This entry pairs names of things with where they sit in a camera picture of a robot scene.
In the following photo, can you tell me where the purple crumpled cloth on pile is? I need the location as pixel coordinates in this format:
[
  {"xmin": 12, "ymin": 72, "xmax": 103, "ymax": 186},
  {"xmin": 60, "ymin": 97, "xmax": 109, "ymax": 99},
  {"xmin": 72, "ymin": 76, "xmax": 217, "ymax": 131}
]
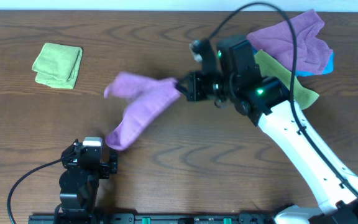
[{"xmin": 246, "ymin": 9, "xmax": 334, "ymax": 76}]

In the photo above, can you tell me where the purple cloth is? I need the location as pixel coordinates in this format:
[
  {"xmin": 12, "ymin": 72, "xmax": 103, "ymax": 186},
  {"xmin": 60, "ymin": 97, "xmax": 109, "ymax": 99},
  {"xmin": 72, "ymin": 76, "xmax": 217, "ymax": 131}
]
[
  {"xmin": 104, "ymin": 72, "xmax": 181, "ymax": 151},
  {"xmin": 246, "ymin": 9, "xmax": 334, "ymax": 76}
]

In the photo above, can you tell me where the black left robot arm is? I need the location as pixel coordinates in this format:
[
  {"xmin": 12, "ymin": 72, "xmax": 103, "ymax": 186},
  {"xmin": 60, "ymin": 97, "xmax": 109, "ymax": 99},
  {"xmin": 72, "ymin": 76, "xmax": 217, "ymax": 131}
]
[{"xmin": 53, "ymin": 137, "xmax": 117, "ymax": 223}]

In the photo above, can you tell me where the blue cloth under pile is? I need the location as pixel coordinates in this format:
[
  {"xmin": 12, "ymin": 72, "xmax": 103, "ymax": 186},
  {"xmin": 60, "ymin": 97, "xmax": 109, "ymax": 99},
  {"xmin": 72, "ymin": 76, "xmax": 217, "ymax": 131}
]
[{"xmin": 267, "ymin": 47, "xmax": 334, "ymax": 77}]

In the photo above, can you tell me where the olive green flat cloth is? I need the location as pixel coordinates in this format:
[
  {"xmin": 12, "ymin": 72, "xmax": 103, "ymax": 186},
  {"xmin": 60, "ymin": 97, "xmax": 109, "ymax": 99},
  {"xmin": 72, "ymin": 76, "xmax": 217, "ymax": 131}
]
[{"xmin": 254, "ymin": 50, "xmax": 319, "ymax": 110}]

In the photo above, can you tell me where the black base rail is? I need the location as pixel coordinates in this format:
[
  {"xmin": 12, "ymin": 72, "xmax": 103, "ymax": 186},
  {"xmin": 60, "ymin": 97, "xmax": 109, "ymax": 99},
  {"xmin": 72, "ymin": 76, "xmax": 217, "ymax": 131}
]
[{"xmin": 28, "ymin": 213, "xmax": 275, "ymax": 224}]

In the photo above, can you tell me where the folded light green cloth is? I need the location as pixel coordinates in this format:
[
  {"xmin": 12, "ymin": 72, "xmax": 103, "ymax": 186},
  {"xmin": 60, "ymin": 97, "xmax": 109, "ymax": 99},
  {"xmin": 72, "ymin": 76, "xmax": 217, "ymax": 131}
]
[{"xmin": 32, "ymin": 43, "xmax": 83, "ymax": 89}]

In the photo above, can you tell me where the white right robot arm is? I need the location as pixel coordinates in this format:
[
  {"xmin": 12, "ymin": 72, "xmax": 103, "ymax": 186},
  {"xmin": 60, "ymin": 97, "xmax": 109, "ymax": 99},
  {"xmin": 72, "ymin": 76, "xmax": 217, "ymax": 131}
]
[{"xmin": 176, "ymin": 35, "xmax": 358, "ymax": 223}]

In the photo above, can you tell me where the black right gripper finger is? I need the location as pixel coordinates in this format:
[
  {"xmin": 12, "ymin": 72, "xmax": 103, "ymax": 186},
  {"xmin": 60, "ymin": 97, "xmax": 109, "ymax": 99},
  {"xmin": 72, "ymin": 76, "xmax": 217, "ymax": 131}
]
[
  {"xmin": 177, "ymin": 88, "xmax": 195, "ymax": 101},
  {"xmin": 175, "ymin": 72, "xmax": 195, "ymax": 90}
]

